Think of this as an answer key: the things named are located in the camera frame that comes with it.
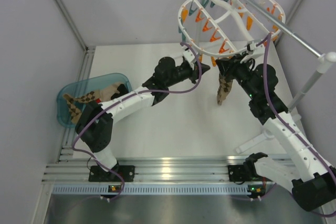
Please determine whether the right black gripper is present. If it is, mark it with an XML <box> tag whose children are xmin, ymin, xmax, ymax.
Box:
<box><xmin>216</xmin><ymin>52</ymin><xmax>258</xmax><ymax>100</ymax></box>

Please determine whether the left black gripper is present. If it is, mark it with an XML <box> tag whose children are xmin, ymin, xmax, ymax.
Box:
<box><xmin>165</xmin><ymin>61</ymin><xmax>210</xmax><ymax>87</ymax></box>

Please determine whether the orange clothes peg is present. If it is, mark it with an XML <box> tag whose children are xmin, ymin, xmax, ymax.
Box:
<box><xmin>211</xmin><ymin>57</ymin><xmax>217</xmax><ymax>67</ymax></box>

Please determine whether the brown checkered sock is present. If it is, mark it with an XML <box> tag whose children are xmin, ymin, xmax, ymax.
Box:
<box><xmin>62</xmin><ymin>90</ymin><xmax>100</xmax><ymax>124</ymax></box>
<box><xmin>216</xmin><ymin>73</ymin><xmax>233</xmax><ymax>105</ymax></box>

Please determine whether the white round clip hanger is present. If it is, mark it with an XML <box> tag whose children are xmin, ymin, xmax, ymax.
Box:
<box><xmin>177</xmin><ymin>0</ymin><xmax>286</xmax><ymax>60</ymax></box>

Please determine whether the teal plastic basket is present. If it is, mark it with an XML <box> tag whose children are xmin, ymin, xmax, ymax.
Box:
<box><xmin>57</xmin><ymin>73</ymin><xmax>132</xmax><ymax>127</ymax></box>

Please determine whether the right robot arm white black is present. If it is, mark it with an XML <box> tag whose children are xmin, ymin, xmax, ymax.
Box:
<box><xmin>216</xmin><ymin>55</ymin><xmax>335</xmax><ymax>211</ymax></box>

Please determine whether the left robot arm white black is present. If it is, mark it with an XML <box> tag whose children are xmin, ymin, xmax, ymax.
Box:
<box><xmin>75</xmin><ymin>57</ymin><xmax>210</xmax><ymax>180</ymax></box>

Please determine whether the white rack base foot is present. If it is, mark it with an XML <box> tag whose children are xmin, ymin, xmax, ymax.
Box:
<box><xmin>234</xmin><ymin>127</ymin><xmax>275</xmax><ymax>155</ymax></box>

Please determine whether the beige sock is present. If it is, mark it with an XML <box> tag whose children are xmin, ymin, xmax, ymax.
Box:
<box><xmin>100</xmin><ymin>82</ymin><xmax>124</xmax><ymax>100</ymax></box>

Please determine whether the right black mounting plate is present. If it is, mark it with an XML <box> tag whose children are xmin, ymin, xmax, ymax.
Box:
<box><xmin>227</xmin><ymin>165</ymin><xmax>252</xmax><ymax>185</ymax></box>

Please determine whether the black mounting plate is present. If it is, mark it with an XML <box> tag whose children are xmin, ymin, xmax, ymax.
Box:
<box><xmin>227</xmin><ymin>165</ymin><xmax>252</xmax><ymax>185</ymax></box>
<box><xmin>88</xmin><ymin>164</ymin><xmax>135</xmax><ymax>182</ymax></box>

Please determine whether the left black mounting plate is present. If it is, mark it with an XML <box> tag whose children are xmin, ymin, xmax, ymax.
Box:
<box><xmin>88</xmin><ymin>164</ymin><xmax>135</xmax><ymax>182</ymax></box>

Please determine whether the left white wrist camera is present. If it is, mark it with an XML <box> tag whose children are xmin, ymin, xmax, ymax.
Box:
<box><xmin>183</xmin><ymin>48</ymin><xmax>198</xmax><ymax>65</ymax></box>

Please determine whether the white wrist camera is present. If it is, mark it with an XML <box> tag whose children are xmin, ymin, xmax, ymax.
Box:
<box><xmin>183</xmin><ymin>48</ymin><xmax>198</xmax><ymax>65</ymax></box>
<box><xmin>240</xmin><ymin>40</ymin><xmax>265</xmax><ymax>63</ymax></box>

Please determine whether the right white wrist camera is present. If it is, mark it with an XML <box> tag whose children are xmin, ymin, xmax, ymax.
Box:
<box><xmin>240</xmin><ymin>40</ymin><xmax>265</xmax><ymax>63</ymax></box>

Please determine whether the silver hanging rail rod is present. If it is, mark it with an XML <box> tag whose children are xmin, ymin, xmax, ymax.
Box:
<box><xmin>208</xmin><ymin>0</ymin><xmax>336</xmax><ymax>62</ymax></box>

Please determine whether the aluminium rail frame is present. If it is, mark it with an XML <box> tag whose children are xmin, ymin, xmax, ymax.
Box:
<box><xmin>41</xmin><ymin>47</ymin><xmax>305</xmax><ymax>184</ymax></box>

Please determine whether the perforated grey cable duct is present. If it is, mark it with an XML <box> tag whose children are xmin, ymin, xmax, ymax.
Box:
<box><xmin>52</xmin><ymin>184</ymin><xmax>265</xmax><ymax>195</ymax></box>

